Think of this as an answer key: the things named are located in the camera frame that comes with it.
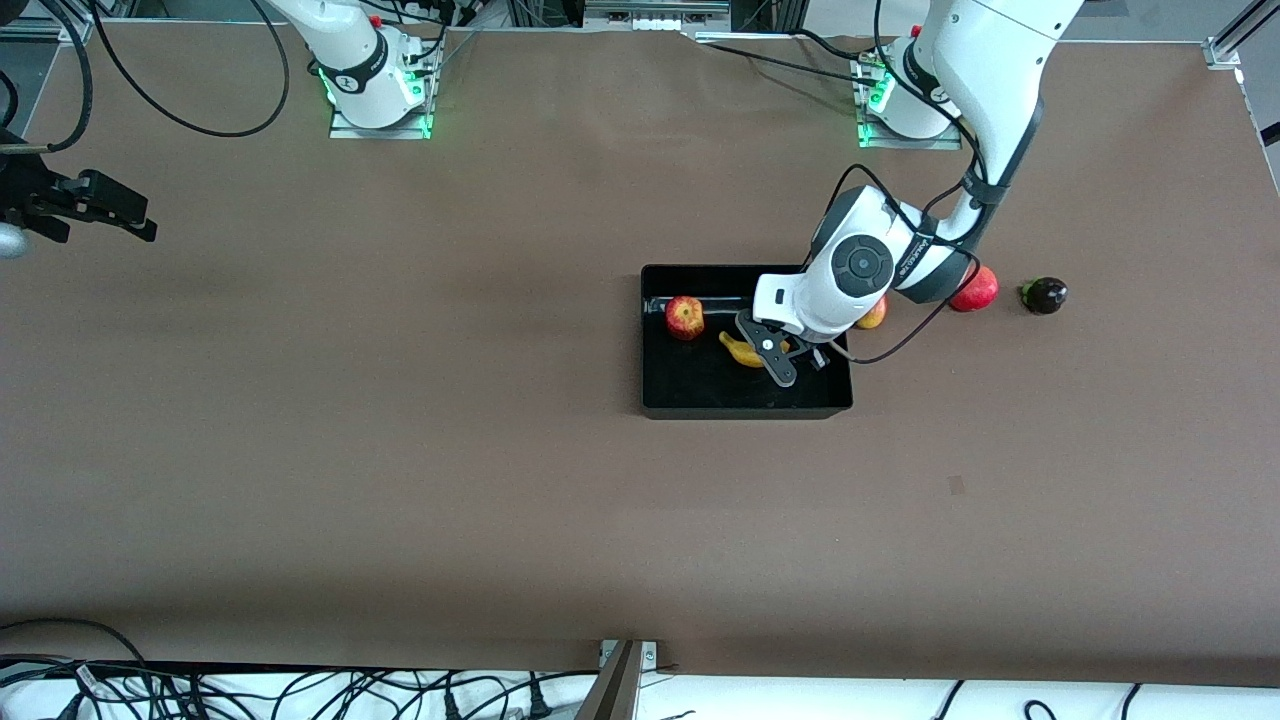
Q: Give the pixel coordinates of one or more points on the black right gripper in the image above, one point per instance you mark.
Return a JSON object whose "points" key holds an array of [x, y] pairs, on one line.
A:
{"points": [[30, 192]]}

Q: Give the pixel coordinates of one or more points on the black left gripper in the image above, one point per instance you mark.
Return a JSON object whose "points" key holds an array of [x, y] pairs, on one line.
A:
{"points": [[812, 351]]}

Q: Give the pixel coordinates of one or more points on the yellow banana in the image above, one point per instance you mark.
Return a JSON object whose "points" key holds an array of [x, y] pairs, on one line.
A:
{"points": [[738, 350]]}

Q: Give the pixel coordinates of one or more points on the black plastic box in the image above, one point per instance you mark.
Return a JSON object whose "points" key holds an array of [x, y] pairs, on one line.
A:
{"points": [[700, 395]]}

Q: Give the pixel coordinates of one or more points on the red apple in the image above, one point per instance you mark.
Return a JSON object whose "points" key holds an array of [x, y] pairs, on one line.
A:
{"points": [[685, 318]]}

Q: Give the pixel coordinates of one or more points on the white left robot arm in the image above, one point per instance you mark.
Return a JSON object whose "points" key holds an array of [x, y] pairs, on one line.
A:
{"points": [[990, 80]]}

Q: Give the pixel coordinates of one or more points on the red yellow mango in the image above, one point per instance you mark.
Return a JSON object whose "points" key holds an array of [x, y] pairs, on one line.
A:
{"points": [[875, 318]]}

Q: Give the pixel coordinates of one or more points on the red pomegranate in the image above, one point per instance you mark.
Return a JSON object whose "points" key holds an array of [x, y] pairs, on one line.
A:
{"points": [[982, 292]]}

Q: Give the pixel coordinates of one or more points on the dark purple mangosteen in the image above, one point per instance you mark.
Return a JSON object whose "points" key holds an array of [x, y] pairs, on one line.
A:
{"points": [[1045, 296]]}

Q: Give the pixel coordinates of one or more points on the grey device with ports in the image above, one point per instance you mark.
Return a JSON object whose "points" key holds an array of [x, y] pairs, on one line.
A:
{"points": [[655, 12]]}

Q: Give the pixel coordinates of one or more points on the aluminium table corner bracket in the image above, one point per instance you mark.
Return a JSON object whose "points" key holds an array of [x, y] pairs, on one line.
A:
{"points": [[1222, 52], [72, 30]]}

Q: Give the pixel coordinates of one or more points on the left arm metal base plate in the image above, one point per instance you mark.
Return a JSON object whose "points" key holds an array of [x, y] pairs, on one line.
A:
{"points": [[900, 143]]}

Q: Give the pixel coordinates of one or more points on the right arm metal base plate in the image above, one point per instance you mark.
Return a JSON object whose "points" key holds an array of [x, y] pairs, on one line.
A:
{"points": [[345, 130]]}

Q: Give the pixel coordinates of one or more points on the metal post bracket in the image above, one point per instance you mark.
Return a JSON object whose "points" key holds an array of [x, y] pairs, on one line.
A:
{"points": [[650, 655]]}

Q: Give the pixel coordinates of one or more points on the grey camera post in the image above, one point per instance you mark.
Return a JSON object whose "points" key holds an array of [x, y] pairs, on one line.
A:
{"points": [[612, 700]]}

